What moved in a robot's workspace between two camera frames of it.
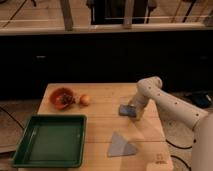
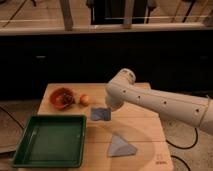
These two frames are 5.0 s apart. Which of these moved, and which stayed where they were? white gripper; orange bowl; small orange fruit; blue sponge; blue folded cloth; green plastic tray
Moved: blue sponge; white gripper
Stayed: small orange fruit; orange bowl; blue folded cloth; green plastic tray
